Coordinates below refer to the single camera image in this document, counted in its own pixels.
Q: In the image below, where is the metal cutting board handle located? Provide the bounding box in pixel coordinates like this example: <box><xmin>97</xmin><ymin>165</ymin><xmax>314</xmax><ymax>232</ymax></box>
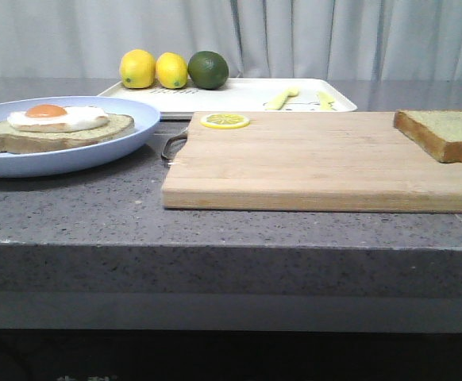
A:
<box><xmin>160</xmin><ymin>131</ymin><xmax>188</xmax><ymax>161</ymax></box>

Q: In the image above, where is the fried egg toy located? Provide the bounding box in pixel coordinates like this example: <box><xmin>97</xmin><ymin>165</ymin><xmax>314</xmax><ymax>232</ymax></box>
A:
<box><xmin>7</xmin><ymin>104</ymin><xmax>110</xmax><ymax>133</ymax></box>

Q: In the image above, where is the green lime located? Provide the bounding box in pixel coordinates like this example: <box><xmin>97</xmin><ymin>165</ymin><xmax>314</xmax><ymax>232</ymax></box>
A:
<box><xmin>187</xmin><ymin>51</ymin><xmax>229</xmax><ymax>90</ymax></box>

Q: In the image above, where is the yellow plastic knife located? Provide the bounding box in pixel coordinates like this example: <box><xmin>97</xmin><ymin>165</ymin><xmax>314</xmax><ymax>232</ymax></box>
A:
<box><xmin>317</xmin><ymin>91</ymin><xmax>336</xmax><ymax>111</ymax></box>

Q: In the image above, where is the yellow plastic fork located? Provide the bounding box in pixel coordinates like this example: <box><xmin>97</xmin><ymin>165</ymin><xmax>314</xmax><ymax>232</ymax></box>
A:
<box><xmin>264</xmin><ymin>87</ymin><xmax>299</xmax><ymax>110</ymax></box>

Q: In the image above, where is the light blue round plate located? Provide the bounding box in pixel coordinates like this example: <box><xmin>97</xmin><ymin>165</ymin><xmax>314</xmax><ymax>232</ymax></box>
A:
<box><xmin>0</xmin><ymin>96</ymin><xmax>160</xmax><ymax>178</ymax></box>

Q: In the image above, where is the grey white curtain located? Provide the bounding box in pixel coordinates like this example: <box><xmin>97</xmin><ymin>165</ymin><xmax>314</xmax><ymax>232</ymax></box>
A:
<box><xmin>0</xmin><ymin>1</ymin><xmax>462</xmax><ymax>80</ymax></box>

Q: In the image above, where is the left yellow lemon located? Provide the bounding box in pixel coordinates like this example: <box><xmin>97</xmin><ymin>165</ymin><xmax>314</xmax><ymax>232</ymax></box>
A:
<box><xmin>119</xmin><ymin>49</ymin><xmax>156</xmax><ymax>89</ymax></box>

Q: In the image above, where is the wooden cutting board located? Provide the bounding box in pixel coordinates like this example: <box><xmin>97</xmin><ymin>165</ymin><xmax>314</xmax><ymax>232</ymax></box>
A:
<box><xmin>162</xmin><ymin>112</ymin><xmax>462</xmax><ymax>213</ymax></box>

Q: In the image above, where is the right yellow lemon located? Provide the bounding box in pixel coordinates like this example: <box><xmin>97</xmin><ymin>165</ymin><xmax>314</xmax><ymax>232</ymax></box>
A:
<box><xmin>156</xmin><ymin>52</ymin><xmax>188</xmax><ymax>89</ymax></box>

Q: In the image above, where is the lemon slice toy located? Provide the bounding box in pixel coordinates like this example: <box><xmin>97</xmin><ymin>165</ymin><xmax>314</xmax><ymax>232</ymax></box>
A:
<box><xmin>200</xmin><ymin>114</ymin><xmax>250</xmax><ymax>129</ymax></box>

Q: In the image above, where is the yellow lemon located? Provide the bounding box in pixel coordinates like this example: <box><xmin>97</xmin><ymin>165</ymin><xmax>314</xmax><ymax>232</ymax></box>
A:
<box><xmin>156</xmin><ymin>52</ymin><xmax>188</xmax><ymax>89</ymax></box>
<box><xmin>119</xmin><ymin>49</ymin><xmax>156</xmax><ymax>89</ymax></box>

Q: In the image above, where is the bread slice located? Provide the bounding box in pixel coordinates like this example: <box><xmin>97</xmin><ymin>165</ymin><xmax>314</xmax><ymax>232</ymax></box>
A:
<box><xmin>0</xmin><ymin>114</ymin><xmax>135</xmax><ymax>154</ymax></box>
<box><xmin>394</xmin><ymin>110</ymin><xmax>462</xmax><ymax>164</ymax></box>

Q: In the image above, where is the cream rectangular bear tray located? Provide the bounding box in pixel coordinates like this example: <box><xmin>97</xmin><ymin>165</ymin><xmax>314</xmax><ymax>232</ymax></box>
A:
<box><xmin>100</xmin><ymin>78</ymin><xmax>357</xmax><ymax>120</ymax></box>

